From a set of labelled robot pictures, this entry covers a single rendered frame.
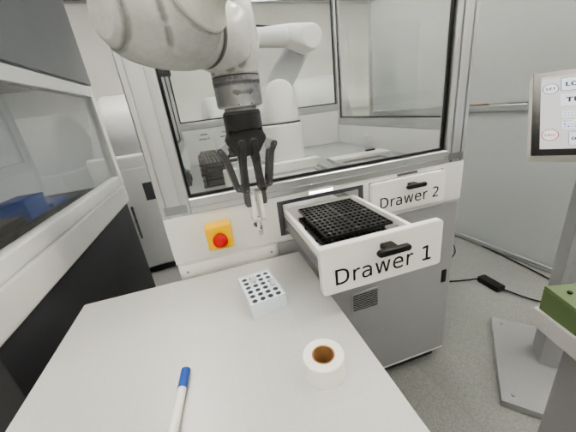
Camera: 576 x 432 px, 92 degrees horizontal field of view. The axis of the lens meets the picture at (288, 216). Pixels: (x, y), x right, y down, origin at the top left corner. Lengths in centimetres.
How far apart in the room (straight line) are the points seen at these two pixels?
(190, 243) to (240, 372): 42
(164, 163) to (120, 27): 44
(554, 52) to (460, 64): 121
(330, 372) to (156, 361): 35
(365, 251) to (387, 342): 82
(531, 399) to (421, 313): 49
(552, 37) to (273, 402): 222
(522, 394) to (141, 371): 139
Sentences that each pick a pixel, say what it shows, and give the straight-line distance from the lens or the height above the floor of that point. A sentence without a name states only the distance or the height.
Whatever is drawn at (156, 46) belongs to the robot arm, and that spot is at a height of 128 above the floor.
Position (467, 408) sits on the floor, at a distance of 153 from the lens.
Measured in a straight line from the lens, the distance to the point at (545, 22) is 234.
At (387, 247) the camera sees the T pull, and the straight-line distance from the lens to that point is 59.
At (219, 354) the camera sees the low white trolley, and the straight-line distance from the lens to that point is 63.
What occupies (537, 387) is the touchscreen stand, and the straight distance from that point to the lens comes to 165.
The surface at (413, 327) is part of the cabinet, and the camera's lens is 141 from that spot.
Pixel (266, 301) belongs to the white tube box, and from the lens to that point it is 66.
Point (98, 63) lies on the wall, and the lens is 407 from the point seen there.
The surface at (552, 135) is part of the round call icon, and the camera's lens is 122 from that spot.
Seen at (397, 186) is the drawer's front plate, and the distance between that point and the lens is 100.
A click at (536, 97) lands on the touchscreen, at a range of 129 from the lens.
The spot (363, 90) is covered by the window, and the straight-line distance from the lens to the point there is 94.
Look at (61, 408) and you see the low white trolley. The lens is 70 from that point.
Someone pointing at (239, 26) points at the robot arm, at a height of 132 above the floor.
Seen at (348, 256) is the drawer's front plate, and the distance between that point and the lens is 58.
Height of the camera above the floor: 119
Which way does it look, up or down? 21 degrees down
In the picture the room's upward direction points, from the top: 7 degrees counter-clockwise
